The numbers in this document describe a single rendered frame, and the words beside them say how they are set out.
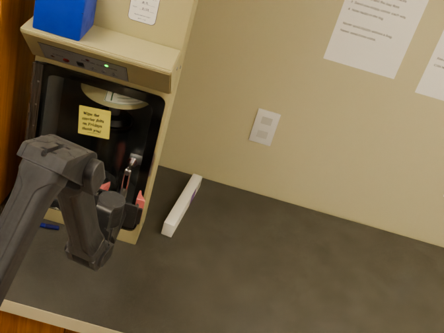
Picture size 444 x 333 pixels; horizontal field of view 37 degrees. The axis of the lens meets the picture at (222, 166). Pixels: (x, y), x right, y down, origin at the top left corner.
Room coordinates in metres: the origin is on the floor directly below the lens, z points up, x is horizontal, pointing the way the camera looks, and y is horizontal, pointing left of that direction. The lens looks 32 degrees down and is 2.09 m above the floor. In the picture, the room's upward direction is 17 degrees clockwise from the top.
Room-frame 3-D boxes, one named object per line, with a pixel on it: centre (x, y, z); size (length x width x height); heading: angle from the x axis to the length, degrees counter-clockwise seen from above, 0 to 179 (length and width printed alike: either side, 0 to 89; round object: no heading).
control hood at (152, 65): (1.26, 0.32, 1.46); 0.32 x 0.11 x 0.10; 92
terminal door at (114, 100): (1.31, 0.32, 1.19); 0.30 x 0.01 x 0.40; 92
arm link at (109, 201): (1.07, 0.21, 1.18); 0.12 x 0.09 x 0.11; 170
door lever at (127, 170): (1.29, 0.21, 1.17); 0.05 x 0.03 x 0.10; 2
